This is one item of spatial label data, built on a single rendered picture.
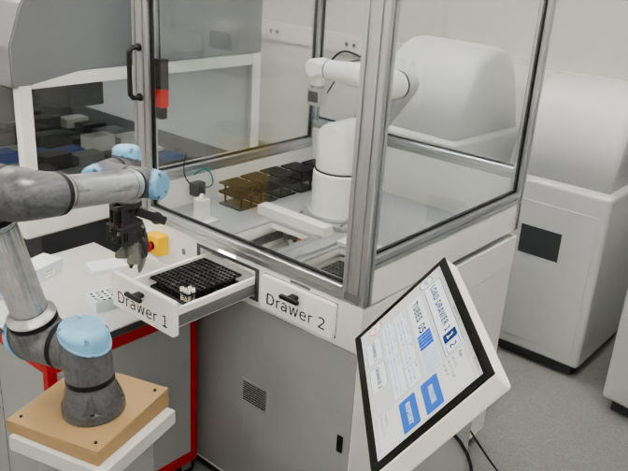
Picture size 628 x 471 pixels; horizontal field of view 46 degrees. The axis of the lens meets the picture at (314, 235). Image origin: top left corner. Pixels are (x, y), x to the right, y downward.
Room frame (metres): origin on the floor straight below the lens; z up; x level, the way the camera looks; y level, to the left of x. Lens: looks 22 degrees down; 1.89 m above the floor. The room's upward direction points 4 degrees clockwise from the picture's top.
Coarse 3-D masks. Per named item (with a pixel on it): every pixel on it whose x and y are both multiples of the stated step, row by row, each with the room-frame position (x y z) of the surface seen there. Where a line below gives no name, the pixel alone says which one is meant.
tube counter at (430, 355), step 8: (424, 320) 1.48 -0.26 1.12; (416, 328) 1.47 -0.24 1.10; (424, 328) 1.45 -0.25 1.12; (416, 336) 1.44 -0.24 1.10; (424, 336) 1.42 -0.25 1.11; (432, 336) 1.40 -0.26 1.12; (424, 344) 1.39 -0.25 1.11; (432, 344) 1.37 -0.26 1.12; (424, 352) 1.36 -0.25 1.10; (432, 352) 1.34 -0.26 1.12; (424, 360) 1.34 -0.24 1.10; (432, 360) 1.32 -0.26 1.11; (440, 360) 1.30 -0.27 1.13; (424, 368) 1.31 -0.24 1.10; (432, 368) 1.29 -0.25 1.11
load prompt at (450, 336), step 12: (432, 288) 1.57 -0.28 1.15; (432, 300) 1.53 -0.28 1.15; (444, 300) 1.49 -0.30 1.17; (432, 312) 1.48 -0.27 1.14; (444, 312) 1.44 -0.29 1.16; (444, 324) 1.40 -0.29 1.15; (456, 324) 1.37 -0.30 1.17; (444, 336) 1.36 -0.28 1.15; (456, 336) 1.33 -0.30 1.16; (444, 348) 1.33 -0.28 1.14; (456, 348) 1.29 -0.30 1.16
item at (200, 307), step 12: (180, 264) 2.20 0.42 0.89; (228, 264) 2.22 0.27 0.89; (144, 276) 2.09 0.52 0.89; (252, 276) 2.15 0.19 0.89; (228, 288) 2.04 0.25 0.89; (240, 288) 2.08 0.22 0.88; (252, 288) 2.11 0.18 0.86; (204, 300) 1.96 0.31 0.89; (216, 300) 1.99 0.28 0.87; (228, 300) 2.03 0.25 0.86; (240, 300) 2.08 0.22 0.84; (180, 312) 1.89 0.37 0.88; (192, 312) 1.92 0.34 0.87; (204, 312) 1.96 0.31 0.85; (180, 324) 1.89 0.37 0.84
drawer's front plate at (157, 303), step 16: (112, 272) 2.03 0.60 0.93; (112, 288) 2.03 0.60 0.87; (128, 288) 1.98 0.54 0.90; (144, 288) 1.93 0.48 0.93; (128, 304) 1.98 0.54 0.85; (144, 304) 1.93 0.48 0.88; (160, 304) 1.89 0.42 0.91; (176, 304) 1.86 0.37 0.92; (144, 320) 1.93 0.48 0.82; (160, 320) 1.89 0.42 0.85; (176, 320) 1.85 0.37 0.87
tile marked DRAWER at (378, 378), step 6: (378, 366) 1.45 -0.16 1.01; (384, 366) 1.44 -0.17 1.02; (372, 372) 1.45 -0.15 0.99; (378, 372) 1.43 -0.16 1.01; (384, 372) 1.42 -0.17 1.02; (372, 378) 1.43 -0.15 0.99; (378, 378) 1.41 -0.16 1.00; (384, 378) 1.39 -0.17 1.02; (372, 384) 1.41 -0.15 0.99; (378, 384) 1.39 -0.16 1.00; (384, 384) 1.37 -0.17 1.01; (372, 390) 1.39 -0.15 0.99; (378, 390) 1.37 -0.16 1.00
